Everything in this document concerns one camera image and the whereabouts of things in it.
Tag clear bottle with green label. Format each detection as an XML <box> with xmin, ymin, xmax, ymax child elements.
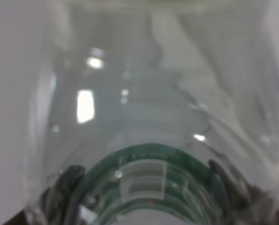
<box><xmin>24</xmin><ymin>0</ymin><xmax>279</xmax><ymax>225</ymax></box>

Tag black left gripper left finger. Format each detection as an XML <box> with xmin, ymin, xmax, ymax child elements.
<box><xmin>40</xmin><ymin>165</ymin><xmax>85</xmax><ymax>225</ymax></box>

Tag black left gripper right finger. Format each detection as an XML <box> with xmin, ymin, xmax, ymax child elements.
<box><xmin>208</xmin><ymin>159</ymin><xmax>251</xmax><ymax>211</ymax></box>

